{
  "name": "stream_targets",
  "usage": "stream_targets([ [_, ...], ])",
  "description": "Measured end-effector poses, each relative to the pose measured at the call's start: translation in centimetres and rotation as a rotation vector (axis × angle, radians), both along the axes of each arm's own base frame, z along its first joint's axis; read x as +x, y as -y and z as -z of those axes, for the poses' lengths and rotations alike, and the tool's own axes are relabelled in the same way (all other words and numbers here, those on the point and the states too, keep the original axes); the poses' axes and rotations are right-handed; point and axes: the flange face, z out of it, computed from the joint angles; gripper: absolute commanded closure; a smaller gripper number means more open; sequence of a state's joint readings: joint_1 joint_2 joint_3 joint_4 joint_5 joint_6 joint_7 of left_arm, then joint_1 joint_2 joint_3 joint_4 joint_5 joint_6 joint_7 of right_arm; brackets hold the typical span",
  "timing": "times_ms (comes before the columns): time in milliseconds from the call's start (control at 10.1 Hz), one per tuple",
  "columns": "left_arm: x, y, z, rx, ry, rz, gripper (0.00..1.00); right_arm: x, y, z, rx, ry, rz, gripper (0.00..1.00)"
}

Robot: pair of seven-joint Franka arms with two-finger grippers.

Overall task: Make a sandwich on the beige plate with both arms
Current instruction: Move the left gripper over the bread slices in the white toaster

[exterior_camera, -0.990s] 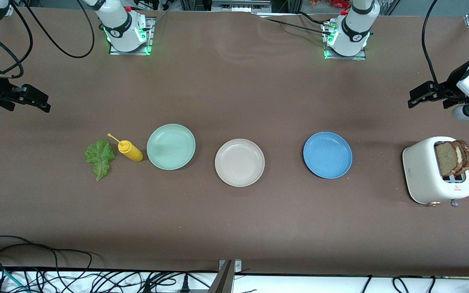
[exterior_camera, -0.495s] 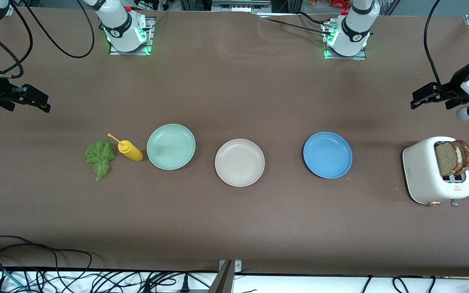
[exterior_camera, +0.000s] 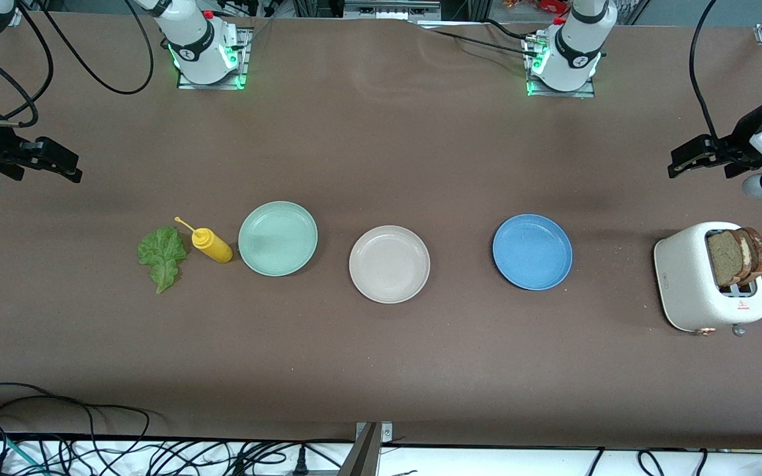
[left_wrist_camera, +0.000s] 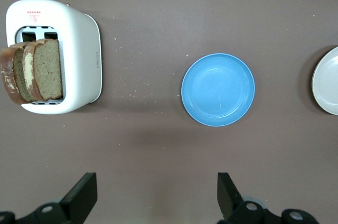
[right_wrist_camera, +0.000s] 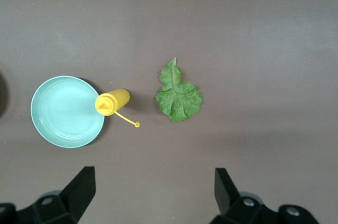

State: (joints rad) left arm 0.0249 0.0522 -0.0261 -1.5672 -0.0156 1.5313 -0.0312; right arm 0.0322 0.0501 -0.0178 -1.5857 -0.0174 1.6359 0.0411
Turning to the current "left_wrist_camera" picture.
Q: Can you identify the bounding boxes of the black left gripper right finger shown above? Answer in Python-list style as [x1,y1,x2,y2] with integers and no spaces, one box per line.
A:
[216,172,319,224]

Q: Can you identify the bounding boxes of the white toaster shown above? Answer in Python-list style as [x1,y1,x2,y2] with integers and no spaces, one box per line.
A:
[5,0,103,115]

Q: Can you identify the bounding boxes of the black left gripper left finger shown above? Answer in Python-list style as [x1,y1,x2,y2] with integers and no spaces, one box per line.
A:
[0,172,98,224]

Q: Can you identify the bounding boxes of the blue plate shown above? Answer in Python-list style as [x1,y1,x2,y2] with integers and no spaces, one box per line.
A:
[181,53,256,127]

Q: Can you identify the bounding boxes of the dark crust bread slice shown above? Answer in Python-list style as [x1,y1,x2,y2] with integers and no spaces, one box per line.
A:
[0,41,36,105]

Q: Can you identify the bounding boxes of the beige plate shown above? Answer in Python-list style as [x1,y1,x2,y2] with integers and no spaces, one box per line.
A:
[311,45,338,116]

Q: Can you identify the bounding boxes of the light crust bread slice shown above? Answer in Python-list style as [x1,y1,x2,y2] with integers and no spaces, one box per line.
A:
[22,38,64,101]

